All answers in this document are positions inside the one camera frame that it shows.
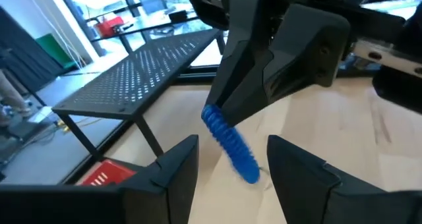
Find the person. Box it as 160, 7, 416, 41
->
0, 69, 34, 128

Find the blue spiral coil wristband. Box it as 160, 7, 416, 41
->
200, 103, 261, 185

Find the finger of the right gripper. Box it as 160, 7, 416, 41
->
222, 5, 351, 128
206, 0, 281, 108

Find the red storage bin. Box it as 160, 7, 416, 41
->
94, 15, 125, 38

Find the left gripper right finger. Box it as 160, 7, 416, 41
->
267, 135, 422, 224

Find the black perforated metal shelf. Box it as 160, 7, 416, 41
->
51, 28, 228, 159

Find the red plastic basket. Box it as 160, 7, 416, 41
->
77, 159, 138, 187

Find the dark grey curtain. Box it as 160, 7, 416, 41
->
0, 6, 67, 93

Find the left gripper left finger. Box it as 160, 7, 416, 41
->
0, 134, 200, 224

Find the green board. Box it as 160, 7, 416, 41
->
35, 32, 78, 70

